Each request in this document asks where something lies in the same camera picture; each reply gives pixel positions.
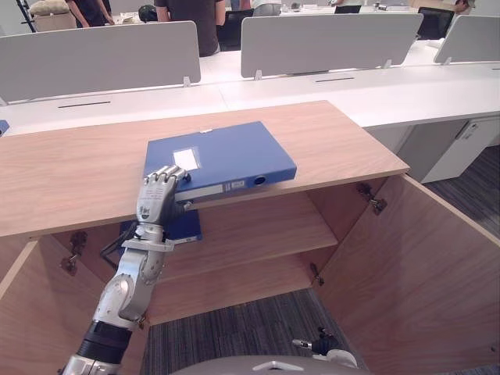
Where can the beige bag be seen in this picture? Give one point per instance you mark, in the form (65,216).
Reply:
(52,13)

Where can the person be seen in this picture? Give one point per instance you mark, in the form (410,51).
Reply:
(91,11)
(465,5)
(195,23)
(347,6)

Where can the black tripod stand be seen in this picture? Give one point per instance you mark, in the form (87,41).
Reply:
(27,15)

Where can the wood cabinet door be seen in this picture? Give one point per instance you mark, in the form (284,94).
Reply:
(410,273)
(47,312)

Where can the small blue object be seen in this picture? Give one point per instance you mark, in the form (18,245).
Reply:
(3,128)

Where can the robot torso grey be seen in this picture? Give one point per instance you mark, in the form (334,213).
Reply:
(254,367)

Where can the robot left arm silver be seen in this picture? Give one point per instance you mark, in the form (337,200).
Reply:
(125,289)

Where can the robot right arm silver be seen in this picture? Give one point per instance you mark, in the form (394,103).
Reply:
(343,357)

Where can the wood cabinet left door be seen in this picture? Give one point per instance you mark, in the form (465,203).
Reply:
(47,312)

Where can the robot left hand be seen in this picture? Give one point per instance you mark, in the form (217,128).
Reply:
(154,197)

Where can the wood cabinet right door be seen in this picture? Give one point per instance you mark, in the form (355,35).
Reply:
(410,273)

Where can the grey desk partition panel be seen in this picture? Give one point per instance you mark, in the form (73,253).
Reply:
(97,58)
(332,43)
(472,39)

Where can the long white office desk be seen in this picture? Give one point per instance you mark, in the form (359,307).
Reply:
(390,97)

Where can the metal door hinge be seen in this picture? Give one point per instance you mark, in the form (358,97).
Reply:
(317,274)
(373,199)
(142,321)
(74,252)

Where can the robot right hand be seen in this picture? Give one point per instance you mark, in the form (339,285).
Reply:
(326,341)

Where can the white under-desk pedestal cabinet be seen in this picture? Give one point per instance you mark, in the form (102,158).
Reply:
(441,152)

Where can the wood cabinet inner shelf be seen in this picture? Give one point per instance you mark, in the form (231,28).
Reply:
(258,234)

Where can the light wood office cabinet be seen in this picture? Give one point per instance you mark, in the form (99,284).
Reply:
(78,176)

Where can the blue file folder white label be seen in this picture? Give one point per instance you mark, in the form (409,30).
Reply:
(234,156)

